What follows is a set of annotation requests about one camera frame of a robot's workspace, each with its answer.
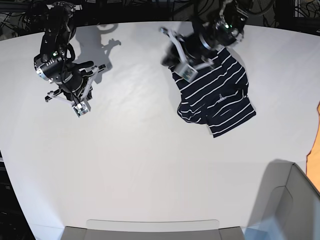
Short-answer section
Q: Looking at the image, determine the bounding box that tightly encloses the orange cloth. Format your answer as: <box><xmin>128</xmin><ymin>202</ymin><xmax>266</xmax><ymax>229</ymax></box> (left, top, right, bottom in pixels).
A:
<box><xmin>306</xmin><ymin>101</ymin><xmax>320</xmax><ymax>195</ymax></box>

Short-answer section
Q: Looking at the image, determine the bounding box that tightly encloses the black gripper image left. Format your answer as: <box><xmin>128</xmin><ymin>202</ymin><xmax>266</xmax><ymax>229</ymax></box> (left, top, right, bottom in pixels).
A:
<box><xmin>61</xmin><ymin>71</ymin><xmax>93</xmax><ymax>100</ymax></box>

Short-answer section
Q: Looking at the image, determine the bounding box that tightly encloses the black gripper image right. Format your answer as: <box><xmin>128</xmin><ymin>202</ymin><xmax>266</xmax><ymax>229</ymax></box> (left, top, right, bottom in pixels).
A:
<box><xmin>181</xmin><ymin>33</ymin><xmax>213</xmax><ymax>63</ymax></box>

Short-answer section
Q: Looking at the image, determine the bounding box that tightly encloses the navy white striped T-shirt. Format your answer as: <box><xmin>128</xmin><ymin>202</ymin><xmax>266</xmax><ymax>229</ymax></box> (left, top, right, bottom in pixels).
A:
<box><xmin>172</xmin><ymin>48</ymin><xmax>256</xmax><ymax>138</ymax></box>

